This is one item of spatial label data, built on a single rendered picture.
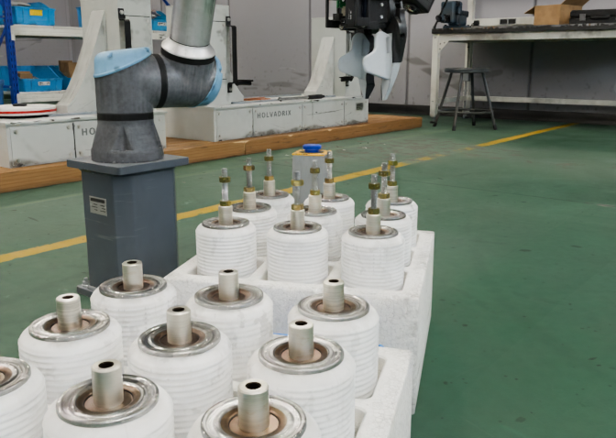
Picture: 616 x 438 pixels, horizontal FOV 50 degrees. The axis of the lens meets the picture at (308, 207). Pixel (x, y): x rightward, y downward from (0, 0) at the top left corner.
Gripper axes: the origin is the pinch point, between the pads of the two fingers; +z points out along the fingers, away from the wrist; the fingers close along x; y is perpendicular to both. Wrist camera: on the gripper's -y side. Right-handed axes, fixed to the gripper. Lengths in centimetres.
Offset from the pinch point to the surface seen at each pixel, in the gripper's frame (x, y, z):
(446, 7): -307, -330, -45
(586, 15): -220, -381, -36
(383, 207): -6.9, -7.5, 19.6
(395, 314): 8.6, 3.3, 31.0
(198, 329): 19.3, 38.5, 21.0
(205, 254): -15.9, 20.8, 25.2
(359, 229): -2.0, 1.5, 21.0
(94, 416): 30, 52, 21
